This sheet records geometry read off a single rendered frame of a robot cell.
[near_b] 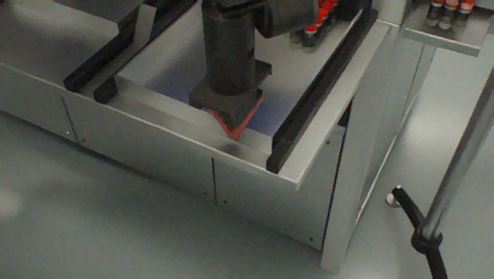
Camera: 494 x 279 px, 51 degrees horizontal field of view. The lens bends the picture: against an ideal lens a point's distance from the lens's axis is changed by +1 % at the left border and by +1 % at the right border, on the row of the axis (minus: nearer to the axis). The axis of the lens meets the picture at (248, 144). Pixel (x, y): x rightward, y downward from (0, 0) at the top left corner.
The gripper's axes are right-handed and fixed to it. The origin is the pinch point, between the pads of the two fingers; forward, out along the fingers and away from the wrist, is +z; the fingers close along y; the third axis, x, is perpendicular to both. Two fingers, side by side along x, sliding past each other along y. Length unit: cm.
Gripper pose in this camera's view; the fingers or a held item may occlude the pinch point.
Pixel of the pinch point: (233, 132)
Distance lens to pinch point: 69.1
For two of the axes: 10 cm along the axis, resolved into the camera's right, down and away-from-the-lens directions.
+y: 4.7, -6.5, 6.0
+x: -8.8, -3.4, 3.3
